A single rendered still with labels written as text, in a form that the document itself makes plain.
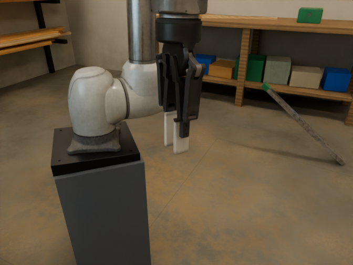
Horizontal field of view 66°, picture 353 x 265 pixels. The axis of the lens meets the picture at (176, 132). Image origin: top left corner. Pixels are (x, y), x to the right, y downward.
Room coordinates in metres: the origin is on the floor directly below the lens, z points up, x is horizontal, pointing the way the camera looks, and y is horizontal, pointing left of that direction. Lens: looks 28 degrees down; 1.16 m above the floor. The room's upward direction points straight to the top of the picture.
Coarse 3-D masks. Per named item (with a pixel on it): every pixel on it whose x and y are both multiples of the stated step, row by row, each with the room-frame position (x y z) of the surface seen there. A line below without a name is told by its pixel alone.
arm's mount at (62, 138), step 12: (60, 132) 0.96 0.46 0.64; (72, 132) 0.97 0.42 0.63; (120, 132) 0.98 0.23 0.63; (60, 144) 0.87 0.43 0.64; (120, 144) 0.88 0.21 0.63; (132, 144) 0.89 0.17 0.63; (60, 156) 0.79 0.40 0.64; (72, 156) 0.79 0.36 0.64; (84, 156) 0.79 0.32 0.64; (96, 156) 0.79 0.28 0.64; (108, 156) 0.79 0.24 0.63; (120, 156) 0.80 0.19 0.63; (132, 156) 0.81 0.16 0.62; (60, 168) 0.73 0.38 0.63; (72, 168) 0.75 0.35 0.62; (84, 168) 0.76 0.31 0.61
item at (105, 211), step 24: (96, 168) 0.77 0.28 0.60; (120, 168) 0.78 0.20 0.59; (144, 168) 0.81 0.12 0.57; (72, 192) 0.73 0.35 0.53; (96, 192) 0.75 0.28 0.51; (120, 192) 0.78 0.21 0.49; (144, 192) 0.81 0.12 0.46; (72, 216) 0.72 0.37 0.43; (96, 216) 0.75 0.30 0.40; (120, 216) 0.78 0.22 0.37; (144, 216) 0.81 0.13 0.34; (72, 240) 0.71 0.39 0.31; (96, 240) 0.74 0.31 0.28; (120, 240) 0.77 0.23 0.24; (144, 240) 0.81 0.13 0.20; (96, 264) 0.74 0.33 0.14; (120, 264) 0.77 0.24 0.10; (144, 264) 0.80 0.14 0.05
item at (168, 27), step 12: (156, 24) 0.46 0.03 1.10; (168, 24) 0.44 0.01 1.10; (180, 24) 0.44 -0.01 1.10; (192, 24) 0.44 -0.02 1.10; (156, 36) 0.46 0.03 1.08; (168, 36) 0.44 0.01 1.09; (180, 36) 0.43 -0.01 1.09; (192, 36) 0.44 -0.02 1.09; (168, 48) 0.48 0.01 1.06; (180, 48) 0.44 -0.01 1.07; (192, 48) 0.44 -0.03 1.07; (180, 60) 0.44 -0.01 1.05; (180, 72) 0.44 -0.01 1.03
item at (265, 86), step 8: (264, 88) 1.89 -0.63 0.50; (272, 96) 1.87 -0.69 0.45; (280, 104) 1.84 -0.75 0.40; (288, 112) 1.81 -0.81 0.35; (296, 120) 1.79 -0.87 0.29; (304, 120) 1.81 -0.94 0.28; (304, 128) 1.76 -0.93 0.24; (312, 128) 1.78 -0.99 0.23; (312, 136) 1.74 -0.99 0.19; (320, 136) 1.76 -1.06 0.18; (320, 144) 1.71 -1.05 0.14; (328, 144) 1.73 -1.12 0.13; (336, 152) 1.69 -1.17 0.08; (344, 160) 1.67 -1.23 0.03
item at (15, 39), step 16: (0, 0) 3.11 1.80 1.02; (16, 0) 3.27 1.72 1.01; (32, 0) 3.45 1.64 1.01; (48, 0) 3.92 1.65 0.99; (32, 32) 3.65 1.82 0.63; (48, 32) 3.65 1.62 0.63; (64, 32) 4.08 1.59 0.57; (0, 48) 3.07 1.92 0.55; (16, 48) 3.14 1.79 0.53; (48, 48) 4.05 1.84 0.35; (48, 64) 4.04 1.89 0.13
